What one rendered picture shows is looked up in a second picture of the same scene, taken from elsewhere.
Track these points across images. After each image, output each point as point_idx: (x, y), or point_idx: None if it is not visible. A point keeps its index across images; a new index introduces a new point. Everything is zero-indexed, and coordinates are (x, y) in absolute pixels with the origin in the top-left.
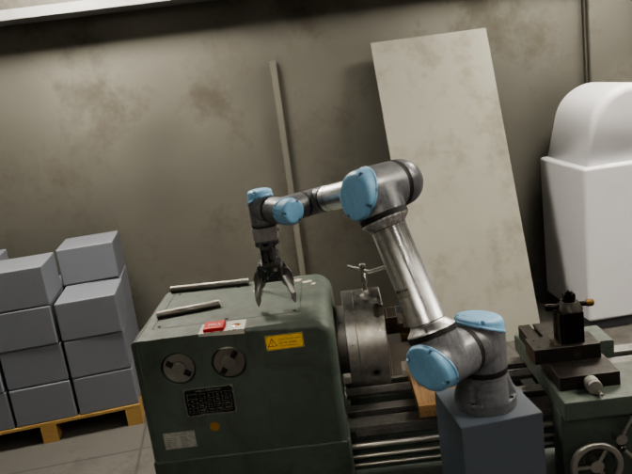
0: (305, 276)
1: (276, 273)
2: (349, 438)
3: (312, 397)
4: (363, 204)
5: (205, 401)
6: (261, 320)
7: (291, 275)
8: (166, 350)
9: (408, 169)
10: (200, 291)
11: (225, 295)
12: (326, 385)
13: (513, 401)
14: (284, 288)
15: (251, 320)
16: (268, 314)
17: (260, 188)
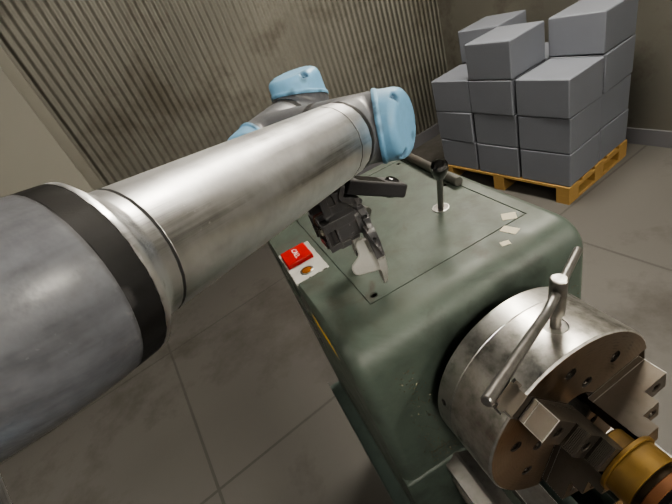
0: (535, 211)
1: (324, 237)
2: (412, 484)
3: (366, 412)
4: None
5: (307, 315)
6: (328, 283)
7: (372, 242)
8: (273, 251)
9: (21, 280)
10: (415, 169)
11: (407, 195)
12: (372, 420)
13: None
14: (463, 226)
15: (326, 273)
16: (350, 277)
17: (299, 70)
